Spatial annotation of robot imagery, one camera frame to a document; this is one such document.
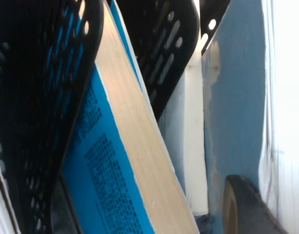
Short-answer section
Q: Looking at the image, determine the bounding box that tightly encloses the black spine robotics book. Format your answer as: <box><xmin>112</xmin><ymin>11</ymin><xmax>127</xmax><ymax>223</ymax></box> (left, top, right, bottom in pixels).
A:
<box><xmin>0</xmin><ymin>140</ymin><xmax>21</xmax><ymax>234</ymax></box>

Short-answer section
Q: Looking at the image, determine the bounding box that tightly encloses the bright blue book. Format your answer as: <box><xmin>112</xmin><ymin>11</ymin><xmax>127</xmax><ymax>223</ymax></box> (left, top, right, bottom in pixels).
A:
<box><xmin>60</xmin><ymin>0</ymin><xmax>200</xmax><ymax>234</ymax></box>

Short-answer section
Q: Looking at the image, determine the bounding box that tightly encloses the grey-blue book white spine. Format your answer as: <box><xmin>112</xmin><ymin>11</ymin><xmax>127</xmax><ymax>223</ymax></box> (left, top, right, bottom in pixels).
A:
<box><xmin>157</xmin><ymin>63</ymin><xmax>210</xmax><ymax>216</ymax></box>

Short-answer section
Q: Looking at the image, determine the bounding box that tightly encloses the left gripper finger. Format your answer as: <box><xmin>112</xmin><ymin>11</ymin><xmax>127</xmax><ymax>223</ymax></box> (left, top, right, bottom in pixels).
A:
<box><xmin>222</xmin><ymin>174</ymin><xmax>289</xmax><ymax>234</ymax></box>

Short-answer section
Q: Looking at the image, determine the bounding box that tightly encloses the black perforated book stand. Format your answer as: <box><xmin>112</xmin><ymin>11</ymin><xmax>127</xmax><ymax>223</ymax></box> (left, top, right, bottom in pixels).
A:
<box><xmin>0</xmin><ymin>0</ymin><xmax>232</xmax><ymax>234</ymax></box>

